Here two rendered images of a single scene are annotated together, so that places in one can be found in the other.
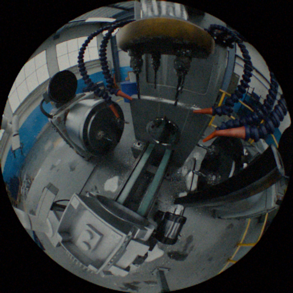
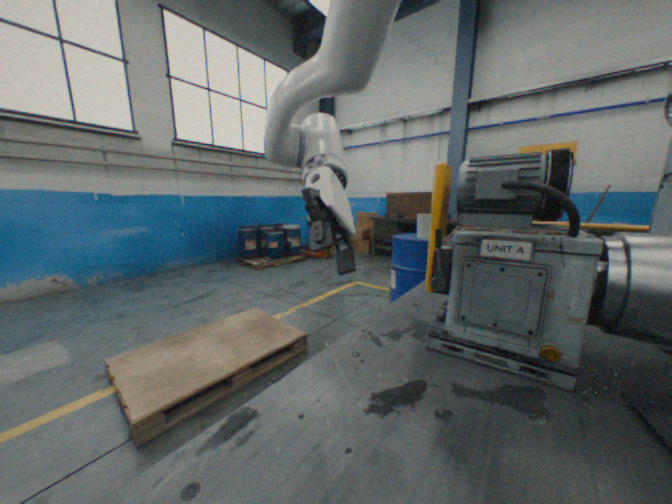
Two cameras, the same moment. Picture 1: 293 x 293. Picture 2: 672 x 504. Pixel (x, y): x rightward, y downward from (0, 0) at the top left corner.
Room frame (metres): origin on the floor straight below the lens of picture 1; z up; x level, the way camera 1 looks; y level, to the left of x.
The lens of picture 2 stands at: (-0.34, 0.92, 1.24)
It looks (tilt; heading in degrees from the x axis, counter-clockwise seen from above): 11 degrees down; 7
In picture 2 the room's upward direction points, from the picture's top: straight up
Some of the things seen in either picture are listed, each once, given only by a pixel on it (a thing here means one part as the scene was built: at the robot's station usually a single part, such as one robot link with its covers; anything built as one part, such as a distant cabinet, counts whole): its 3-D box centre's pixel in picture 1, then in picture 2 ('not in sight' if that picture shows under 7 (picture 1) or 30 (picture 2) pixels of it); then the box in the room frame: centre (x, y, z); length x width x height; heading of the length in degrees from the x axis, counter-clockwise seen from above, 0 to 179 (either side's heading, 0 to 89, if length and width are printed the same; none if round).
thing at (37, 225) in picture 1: (38, 224); not in sight; (-0.36, 0.75, 0.93); 0.19 x 0.19 x 0.18
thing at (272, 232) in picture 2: (94, 90); (271, 243); (4.67, 2.73, 0.37); 1.20 x 0.80 x 0.74; 143
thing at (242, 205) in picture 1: (237, 176); not in sight; (0.02, -0.32, 1.04); 0.41 x 0.25 x 0.25; 63
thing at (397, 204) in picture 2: not in sight; (423, 226); (5.17, -0.36, 0.71); 2.21 x 0.95 x 1.43; 58
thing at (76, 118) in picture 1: (90, 123); (622, 284); (0.33, 0.29, 1.04); 0.37 x 0.25 x 0.25; 63
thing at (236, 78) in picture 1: (231, 70); not in sight; (3.69, -4.15, 2.10); 1.00 x 0.28 x 4.20; 58
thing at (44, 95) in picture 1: (60, 107); (491, 230); (0.43, 0.55, 1.16); 0.33 x 0.26 x 0.42; 63
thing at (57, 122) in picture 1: (76, 123); (501, 286); (0.44, 0.50, 0.99); 0.35 x 0.31 x 0.37; 63
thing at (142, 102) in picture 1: (165, 131); not in sight; (0.31, -0.10, 0.97); 0.30 x 0.11 x 0.34; 63
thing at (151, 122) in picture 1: (162, 133); not in sight; (0.25, -0.07, 1.02); 0.15 x 0.02 x 0.15; 63
